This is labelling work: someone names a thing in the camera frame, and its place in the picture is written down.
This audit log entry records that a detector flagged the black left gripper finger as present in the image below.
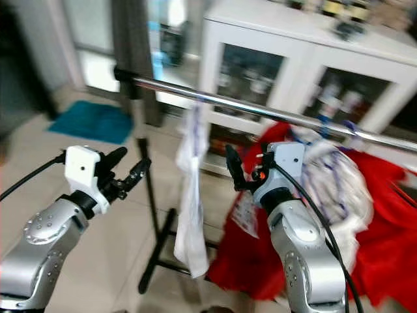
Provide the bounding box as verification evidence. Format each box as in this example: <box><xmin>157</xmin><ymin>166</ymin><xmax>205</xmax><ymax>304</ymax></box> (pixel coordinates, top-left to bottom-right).
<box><xmin>122</xmin><ymin>158</ymin><xmax>152</xmax><ymax>195</ymax></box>
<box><xmin>102</xmin><ymin>147</ymin><xmax>129</xmax><ymax>170</ymax></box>

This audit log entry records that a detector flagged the teal floor mat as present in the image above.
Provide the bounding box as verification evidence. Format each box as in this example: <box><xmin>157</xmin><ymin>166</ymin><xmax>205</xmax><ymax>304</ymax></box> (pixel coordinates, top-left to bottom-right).
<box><xmin>47</xmin><ymin>100</ymin><xmax>134</xmax><ymax>145</ymax></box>

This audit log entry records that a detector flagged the white shirt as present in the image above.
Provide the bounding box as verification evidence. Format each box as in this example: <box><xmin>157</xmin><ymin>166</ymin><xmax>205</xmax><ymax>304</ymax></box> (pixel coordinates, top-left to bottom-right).
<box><xmin>173</xmin><ymin>103</ymin><xmax>214</xmax><ymax>280</ymax></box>

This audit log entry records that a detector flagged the cream striped garment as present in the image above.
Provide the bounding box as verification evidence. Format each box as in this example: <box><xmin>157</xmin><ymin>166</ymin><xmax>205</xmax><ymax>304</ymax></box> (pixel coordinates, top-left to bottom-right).
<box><xmin>290</xmin><ymin>124</ymin><xmax>375</xmax><ymax>275</ymax></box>

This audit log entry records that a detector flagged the white glass-door cabinet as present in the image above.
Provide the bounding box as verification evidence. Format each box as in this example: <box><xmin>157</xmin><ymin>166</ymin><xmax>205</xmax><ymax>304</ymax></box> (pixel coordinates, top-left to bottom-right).
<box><xmin>199</xmin><ymin>0</ymin><xmax>417</xmax><ymax>177</ymax></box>

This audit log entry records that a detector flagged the dark grey curtain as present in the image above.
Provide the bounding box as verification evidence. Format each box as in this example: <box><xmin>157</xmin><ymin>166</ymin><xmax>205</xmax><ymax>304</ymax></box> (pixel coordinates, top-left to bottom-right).
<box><xmin>109</xmin><ymin>0</ymin><xmax>165</xmax><ymax>128</ymax></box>

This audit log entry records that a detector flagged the grey utility box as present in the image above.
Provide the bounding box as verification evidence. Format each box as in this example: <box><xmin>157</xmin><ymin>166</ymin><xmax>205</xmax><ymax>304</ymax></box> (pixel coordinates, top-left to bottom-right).
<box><xmin>160</xmin><ymin>23</ymin><xmax>186</xmax><ymax>67</ymax></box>

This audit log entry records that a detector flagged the glass sliding door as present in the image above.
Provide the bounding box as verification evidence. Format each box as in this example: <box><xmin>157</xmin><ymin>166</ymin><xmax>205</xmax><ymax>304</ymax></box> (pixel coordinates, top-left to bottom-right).
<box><xmin>62</xmin><ymin>0</ymin><xmax>206</xmax><ymax>112</ymax></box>

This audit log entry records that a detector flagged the black bundle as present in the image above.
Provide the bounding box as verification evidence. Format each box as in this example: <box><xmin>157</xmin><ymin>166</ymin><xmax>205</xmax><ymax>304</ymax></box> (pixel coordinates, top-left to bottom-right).
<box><xmin>332</xmin><ymin>18</ymin><xmax>366</xmax><ymax>41</ymax></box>

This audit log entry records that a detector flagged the large red garment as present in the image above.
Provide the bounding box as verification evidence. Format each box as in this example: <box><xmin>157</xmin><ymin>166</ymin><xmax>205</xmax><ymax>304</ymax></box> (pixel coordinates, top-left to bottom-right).
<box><xmin>205</xmin><ymin>121</ymin><xmax>417</xmax><ymax>307</ymax></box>

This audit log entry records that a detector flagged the black furniture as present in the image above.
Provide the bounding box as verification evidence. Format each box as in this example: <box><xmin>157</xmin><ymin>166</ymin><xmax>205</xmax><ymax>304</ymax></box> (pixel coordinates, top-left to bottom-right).
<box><xmin>0</xmin><ymin>0</ymin><xmax>56</xmax><ymax>141</ymax></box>

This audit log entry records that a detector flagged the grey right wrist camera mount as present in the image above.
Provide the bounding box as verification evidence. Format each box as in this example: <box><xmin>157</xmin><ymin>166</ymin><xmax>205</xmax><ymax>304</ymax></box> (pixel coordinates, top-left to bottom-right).
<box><xmin>254</xmin><ymin>142</ymin><xmax>307</xmax><ymax>208</ymax></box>

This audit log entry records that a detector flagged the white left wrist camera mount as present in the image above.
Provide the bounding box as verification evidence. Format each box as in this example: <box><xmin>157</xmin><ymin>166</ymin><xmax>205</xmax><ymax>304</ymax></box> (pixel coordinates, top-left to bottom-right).
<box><xmin>65</xmin><ymin>145</ymin><xmax>110</xmax><ymax>216</ymax></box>

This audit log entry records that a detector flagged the chrome clothes rail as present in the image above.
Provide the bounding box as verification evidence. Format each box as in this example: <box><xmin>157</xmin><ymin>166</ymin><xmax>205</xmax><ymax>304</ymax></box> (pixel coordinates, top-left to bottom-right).
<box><xmin>134</xmin><ymin>75</ymin><xmax>417</xmax><ymax>154</ymax></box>

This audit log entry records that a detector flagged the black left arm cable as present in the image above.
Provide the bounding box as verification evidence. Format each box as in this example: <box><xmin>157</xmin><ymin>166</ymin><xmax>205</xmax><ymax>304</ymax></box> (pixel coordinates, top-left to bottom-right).
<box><xmin>0</xmin><ymin>151</ymin><xmax>69</xmax><ymax>203</ymax></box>

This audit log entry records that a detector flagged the small picture frame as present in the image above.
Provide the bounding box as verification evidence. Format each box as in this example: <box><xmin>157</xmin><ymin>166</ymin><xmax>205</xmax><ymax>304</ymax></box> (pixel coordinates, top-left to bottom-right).
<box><xmin>345</xmin><ymin>0</ymin><xmax>369</xmax><ymax>19</ymax></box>
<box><xmin>323</xmin><ymin>0</ymin><xmax>346</xmax><ymax>15</ymax></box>

